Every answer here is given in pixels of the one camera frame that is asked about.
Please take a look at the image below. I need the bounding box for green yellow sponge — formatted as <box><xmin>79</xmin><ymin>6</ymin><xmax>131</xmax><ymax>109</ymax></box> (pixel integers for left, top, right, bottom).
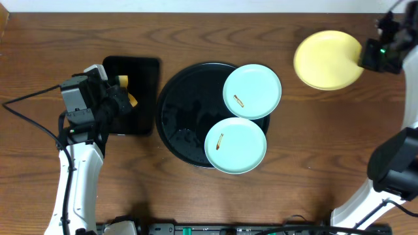
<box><xmin>116</xmin><ymin>75</ymin><xmax>138</xmax><ymax>108</ymax></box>

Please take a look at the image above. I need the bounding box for yellow plate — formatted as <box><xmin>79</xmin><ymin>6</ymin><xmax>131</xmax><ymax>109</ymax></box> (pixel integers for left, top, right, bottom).
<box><xmin>293</xmin><ymin>30</ymin><xmax>364</xmax><ymax>91</ymax></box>

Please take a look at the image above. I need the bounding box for light blue plate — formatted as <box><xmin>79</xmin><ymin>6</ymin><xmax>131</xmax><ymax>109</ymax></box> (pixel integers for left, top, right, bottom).
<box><xmin>204</xmin><ymin>117</ymin><xmax>267</xmax><ymax>174</ymax></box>
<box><xmin>223</xmin><ymin>64</ymin><xmax>282</xmax><ymax>119</ymax></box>

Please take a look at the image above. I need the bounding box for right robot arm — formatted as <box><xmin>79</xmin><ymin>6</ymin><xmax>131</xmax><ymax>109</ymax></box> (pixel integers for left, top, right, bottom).
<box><xmin>330</xmin><ymin>1</ymin><xmax>417</xmax><ymax>234</ymax></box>

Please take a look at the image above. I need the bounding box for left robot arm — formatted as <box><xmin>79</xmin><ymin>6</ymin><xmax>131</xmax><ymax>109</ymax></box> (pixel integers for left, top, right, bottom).
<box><xmin>45</xmin><ymin>64</ymin><xmax>137</xmax><ymax>234</ymax></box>

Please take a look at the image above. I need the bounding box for black rectangular tray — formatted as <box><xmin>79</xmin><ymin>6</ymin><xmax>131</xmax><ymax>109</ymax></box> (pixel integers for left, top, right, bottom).
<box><xmin>103</xmin><ymin>55</ymin><xmax>160</xmax><ymax>136</ymax></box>

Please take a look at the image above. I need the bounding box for black round tray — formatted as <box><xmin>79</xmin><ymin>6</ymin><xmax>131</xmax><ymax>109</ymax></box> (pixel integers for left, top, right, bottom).
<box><xmin>154</xmin><ymin>62</ymin><xmax>270</xmax><ymax>170</ymax></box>

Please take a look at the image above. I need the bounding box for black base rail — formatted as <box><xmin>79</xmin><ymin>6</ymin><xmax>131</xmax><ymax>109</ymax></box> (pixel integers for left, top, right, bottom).
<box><xmin>96</xmin><ymin>222</ymin><xmax>392</xmax><ymax>235</ymax></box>

